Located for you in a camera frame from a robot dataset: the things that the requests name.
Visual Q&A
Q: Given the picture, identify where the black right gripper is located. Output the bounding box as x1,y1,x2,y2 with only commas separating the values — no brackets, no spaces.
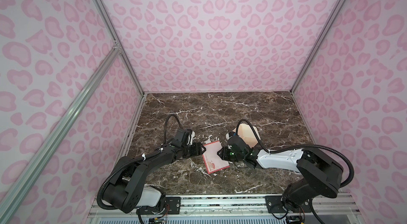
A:
214,146,244,163

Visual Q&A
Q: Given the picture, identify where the pink red-bordered letter card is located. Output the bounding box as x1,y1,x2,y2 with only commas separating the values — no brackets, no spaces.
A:
202,141,230,174

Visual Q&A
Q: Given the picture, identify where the peach paper envelope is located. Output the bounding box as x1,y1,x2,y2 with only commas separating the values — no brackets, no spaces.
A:
233,123,260,148

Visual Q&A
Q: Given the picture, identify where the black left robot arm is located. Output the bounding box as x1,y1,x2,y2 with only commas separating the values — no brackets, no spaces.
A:
96,142,206,213

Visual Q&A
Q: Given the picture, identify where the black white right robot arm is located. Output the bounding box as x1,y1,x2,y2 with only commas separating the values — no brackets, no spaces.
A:
217,135,355,212

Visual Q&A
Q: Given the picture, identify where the left diagonal aluminium strut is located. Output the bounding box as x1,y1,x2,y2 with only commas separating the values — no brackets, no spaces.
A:
1,48,120,224

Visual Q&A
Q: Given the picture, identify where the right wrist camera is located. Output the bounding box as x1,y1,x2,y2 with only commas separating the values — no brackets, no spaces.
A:
226,131,237,140

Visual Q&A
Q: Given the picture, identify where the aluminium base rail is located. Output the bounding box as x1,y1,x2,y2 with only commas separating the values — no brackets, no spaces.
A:
85,194,363,224

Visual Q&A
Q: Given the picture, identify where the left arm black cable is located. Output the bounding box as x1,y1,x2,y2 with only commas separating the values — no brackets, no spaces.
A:
96,114,185,210

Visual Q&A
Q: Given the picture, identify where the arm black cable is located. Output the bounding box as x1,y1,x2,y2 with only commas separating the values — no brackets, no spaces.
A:
96,114,185,210
235,119,355,188

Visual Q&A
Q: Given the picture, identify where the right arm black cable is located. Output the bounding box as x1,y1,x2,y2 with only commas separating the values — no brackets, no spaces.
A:
235,119,355,188

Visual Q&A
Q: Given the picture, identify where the left corner aluminium post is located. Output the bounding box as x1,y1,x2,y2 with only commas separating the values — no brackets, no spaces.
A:
92,0,145,96

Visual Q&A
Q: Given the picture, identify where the corner aluminium post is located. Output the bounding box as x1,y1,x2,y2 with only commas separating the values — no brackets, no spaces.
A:
290,0,349,96
92,0,145,96

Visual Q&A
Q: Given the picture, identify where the right corner aluminium post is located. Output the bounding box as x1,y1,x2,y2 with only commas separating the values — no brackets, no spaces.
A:
290,0,349,96

